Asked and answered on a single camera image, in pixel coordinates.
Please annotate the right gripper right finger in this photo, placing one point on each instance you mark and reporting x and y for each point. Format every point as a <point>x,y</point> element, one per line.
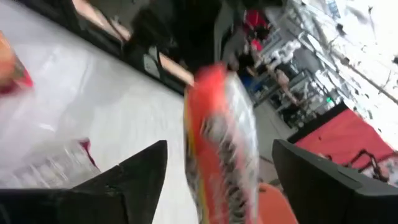
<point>326,199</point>

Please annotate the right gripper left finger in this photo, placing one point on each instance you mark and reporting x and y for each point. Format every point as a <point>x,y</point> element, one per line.
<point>130,193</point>

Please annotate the red beef ramen pack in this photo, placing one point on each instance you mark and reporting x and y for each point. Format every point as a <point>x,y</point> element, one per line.
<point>46,168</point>
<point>12,62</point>

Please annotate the orange chicken ramen pack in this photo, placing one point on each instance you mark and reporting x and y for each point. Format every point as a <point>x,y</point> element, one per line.
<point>214,140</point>

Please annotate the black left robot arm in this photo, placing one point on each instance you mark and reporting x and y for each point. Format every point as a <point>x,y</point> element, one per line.
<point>174,28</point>

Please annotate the orange plastic bin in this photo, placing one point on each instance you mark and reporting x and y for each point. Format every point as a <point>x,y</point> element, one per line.
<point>273,205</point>

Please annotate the red partition panel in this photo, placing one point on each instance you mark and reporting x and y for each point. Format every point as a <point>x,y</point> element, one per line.
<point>342,137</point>

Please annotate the metal shelf with red bins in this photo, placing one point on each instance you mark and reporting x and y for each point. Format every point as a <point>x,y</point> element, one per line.
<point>255,18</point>

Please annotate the black aluminium table frame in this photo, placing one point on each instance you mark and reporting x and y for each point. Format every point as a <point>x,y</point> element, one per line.
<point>93,35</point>

